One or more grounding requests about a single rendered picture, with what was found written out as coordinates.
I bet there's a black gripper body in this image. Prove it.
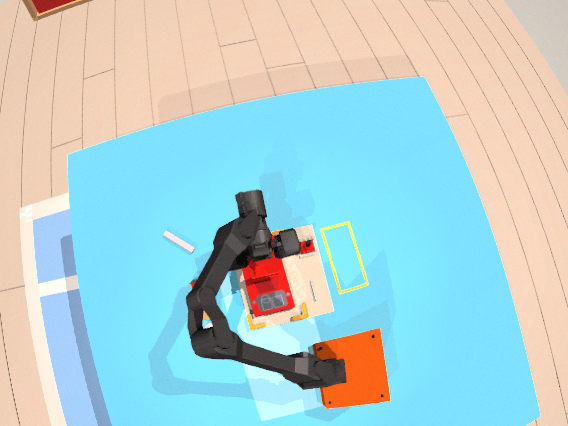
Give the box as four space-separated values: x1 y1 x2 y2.
229 228 301 271

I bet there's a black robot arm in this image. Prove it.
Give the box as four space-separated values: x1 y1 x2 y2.
185 189 347 390

